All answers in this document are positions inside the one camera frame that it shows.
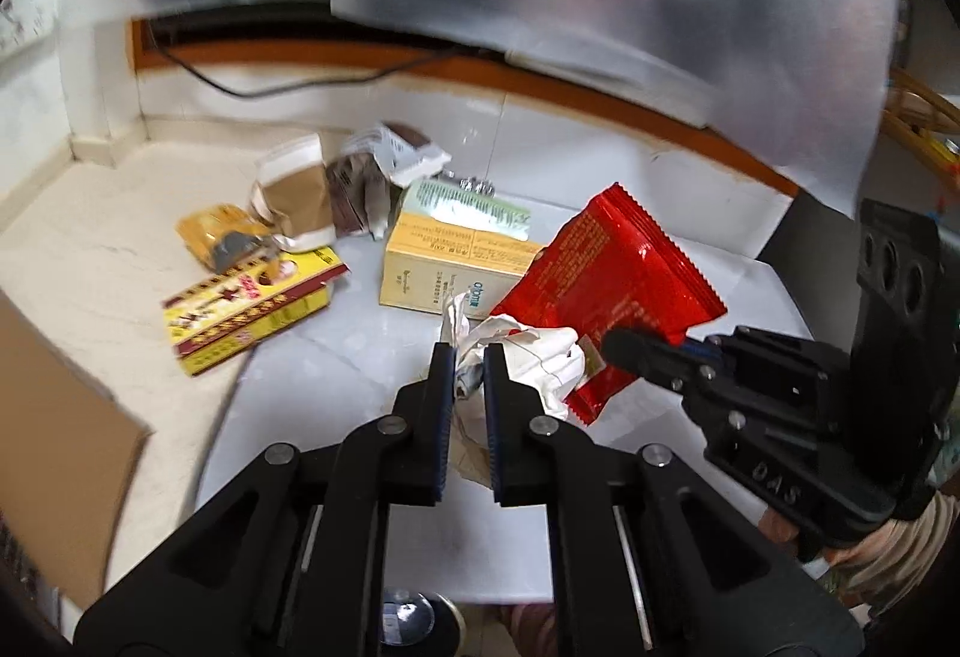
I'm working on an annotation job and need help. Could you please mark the black round object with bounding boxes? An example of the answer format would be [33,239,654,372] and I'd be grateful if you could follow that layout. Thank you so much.
[379,588,467,657]

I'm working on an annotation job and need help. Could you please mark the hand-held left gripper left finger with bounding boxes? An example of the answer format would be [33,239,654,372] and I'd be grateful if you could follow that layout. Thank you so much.
[73,342,456,657]

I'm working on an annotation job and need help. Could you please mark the brown cardboard box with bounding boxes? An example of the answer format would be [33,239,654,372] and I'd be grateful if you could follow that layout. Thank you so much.
[0,289,155,609]

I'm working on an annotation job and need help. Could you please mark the person's right hand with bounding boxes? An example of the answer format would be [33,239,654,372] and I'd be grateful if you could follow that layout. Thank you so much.
[756,503,852,575]

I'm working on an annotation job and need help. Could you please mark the orange wooden trim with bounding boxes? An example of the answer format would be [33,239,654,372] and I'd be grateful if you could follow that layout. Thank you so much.
[131,16,800,197]

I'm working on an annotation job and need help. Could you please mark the person's pink pants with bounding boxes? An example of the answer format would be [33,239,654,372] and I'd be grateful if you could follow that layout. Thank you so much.
[506,603,557,657]

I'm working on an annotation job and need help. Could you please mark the black cable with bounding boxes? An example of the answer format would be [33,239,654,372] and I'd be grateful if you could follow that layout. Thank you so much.
[150,19,496,99]

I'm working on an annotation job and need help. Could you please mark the beige carton with green top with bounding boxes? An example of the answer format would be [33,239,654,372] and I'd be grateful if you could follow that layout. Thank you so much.
[379,179,548,317]

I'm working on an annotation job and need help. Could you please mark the red snack packet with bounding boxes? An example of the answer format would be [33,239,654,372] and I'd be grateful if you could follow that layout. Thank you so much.
[489,182,727,424]

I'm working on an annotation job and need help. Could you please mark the white paper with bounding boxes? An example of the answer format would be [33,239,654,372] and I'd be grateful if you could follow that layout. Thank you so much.
[441,293,587,425]

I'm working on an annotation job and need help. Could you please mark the brown and white paper cup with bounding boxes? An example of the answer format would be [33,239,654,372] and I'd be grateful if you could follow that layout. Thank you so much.
[251,133,335,251]

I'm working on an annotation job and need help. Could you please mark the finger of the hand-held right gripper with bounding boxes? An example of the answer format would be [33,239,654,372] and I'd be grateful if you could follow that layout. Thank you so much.
[679,325,852,395]
[602,325,751,429]

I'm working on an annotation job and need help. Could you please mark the white and brown carton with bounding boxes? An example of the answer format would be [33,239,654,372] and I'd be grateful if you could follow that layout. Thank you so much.
[326,121,452,239]

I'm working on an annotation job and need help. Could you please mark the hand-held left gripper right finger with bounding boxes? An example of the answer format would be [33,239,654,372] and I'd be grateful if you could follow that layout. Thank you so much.
[482,343,865,657]

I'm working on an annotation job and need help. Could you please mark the yellow snack wrapper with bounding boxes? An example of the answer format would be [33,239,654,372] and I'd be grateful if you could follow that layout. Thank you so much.
[176,203,282,274]

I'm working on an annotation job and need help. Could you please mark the red and yellow flat box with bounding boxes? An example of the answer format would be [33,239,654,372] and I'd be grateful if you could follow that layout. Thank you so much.
[163,246,350,378]

